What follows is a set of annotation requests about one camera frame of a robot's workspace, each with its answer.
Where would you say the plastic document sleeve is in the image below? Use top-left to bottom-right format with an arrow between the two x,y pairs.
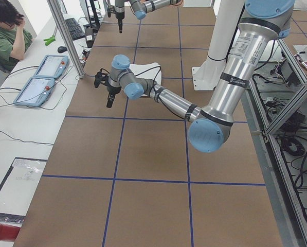
0,157 -> 47,216

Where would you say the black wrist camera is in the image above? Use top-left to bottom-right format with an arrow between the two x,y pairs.
94,68 -> 110,88
107,5 -> 115,17

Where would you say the white printed long-sleeve shirt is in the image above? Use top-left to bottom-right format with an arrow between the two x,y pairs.
129,61 -> 163,98

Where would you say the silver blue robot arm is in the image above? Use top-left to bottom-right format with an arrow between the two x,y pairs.
106,1 -> 294,153
107,0 -> 183,33

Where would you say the seated person green shirt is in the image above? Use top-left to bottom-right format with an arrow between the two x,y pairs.
0,1 -> 33,72

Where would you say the red cylinder object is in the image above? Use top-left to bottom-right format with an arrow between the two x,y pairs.
0,223 -> 21,241

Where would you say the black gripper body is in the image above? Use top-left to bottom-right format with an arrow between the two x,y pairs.
107,86 -> 121,97
115,11 -> 124,21

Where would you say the black computer mouse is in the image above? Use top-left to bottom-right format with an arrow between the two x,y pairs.
57,46 -> 67,54

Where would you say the green plastic tool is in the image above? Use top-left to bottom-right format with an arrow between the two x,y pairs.
43,35 -> 56,46

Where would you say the black keyboard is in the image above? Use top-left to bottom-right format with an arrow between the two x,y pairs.
64,18 -> 85,41

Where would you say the aluminium frame post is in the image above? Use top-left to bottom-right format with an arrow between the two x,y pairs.
47,0 -> 85,79

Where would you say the blue teach pendant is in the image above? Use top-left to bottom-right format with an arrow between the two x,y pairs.
13,77 -> 55,107
34,55 -> 69,79

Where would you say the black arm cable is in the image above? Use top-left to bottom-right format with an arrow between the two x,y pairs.
132,65 -> 190,121

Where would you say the black power adapter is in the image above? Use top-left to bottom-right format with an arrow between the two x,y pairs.
85,27 -> 95,48

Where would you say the near blue teach pendant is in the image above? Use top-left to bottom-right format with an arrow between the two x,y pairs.
13,77 -> 55,107

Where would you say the far blue teach pendant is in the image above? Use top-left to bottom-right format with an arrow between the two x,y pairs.
34,55 -> 69,79

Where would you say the white camera stand column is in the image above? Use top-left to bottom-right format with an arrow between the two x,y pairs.
192,0 -> 244,91

